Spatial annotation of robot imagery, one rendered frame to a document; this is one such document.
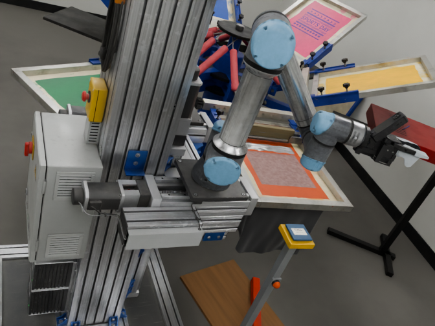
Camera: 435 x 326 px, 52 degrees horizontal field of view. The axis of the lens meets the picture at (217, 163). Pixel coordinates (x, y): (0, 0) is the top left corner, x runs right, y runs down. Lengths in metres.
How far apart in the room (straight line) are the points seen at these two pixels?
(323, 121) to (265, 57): 0.28
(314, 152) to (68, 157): 0.83
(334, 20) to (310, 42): 0.34
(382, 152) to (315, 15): 2.85
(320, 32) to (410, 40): 1.11
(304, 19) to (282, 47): 2.93
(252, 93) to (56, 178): 0.73
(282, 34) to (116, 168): 0.80
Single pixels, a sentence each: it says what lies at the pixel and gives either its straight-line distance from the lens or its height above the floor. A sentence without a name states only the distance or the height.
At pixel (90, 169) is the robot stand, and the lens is 1.58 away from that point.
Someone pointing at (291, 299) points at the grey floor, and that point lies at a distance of 3.18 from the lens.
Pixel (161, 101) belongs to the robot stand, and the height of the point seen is 1.49.
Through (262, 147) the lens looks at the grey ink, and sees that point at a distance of 2.58.
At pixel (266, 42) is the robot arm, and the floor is 1.85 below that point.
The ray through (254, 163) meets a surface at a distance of 2.42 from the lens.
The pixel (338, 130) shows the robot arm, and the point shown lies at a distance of 1.36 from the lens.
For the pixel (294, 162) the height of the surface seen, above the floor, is 0.96.
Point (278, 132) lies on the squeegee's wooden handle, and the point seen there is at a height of 1.03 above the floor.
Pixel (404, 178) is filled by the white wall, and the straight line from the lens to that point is 4.54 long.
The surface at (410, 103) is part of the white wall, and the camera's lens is 4.61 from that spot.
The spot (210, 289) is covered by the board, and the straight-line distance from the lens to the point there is 2.94.
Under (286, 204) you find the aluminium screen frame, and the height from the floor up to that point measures 0.98.
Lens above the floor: 2.18
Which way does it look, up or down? 32 degrees down
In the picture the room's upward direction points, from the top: 21 degrees clockwise
